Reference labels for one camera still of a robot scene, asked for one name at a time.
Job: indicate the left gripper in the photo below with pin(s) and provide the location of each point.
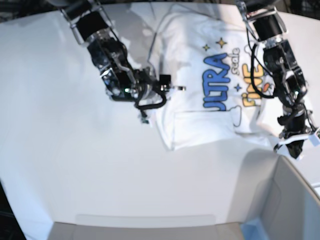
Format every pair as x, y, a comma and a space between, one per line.
298, 125

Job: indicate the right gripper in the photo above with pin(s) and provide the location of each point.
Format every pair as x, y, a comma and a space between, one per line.
141, 88

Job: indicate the white printed t-shirt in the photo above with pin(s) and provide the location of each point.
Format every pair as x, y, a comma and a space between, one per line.
212, 59

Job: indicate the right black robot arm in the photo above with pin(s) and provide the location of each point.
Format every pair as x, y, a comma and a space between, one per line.
92, 28

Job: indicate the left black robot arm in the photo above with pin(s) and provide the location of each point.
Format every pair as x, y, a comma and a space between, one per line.
264, 24

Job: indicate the grey cardboard box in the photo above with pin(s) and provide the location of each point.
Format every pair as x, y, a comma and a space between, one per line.
283, 207

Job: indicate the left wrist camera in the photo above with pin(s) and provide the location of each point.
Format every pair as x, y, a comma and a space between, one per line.
315, 138

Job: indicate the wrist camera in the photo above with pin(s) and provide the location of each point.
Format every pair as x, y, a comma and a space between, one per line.
315, 138
145, 119

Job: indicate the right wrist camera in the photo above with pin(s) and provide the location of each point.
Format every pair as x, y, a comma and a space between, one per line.
145, 119

